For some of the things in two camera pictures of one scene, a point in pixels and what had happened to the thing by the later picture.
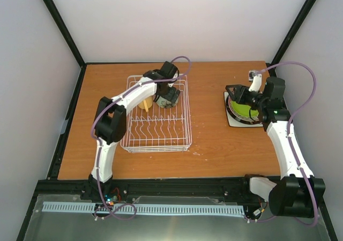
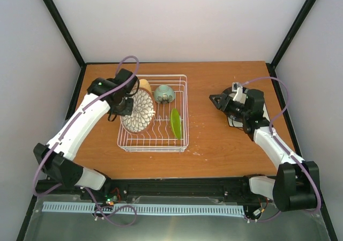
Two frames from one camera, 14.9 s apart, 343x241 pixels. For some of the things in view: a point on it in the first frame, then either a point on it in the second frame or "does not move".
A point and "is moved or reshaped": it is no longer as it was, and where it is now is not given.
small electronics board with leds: [110, 198] does not move
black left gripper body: [167, 95] to [122, 109]
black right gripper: [240, 91] to [221, 104]
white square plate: [233, 123] does not move
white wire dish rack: [159, 129] does not move
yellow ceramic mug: [147, 103] is moved or reshaped
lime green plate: [244, 110] is moved or reshaped
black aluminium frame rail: [214, 191] does not move
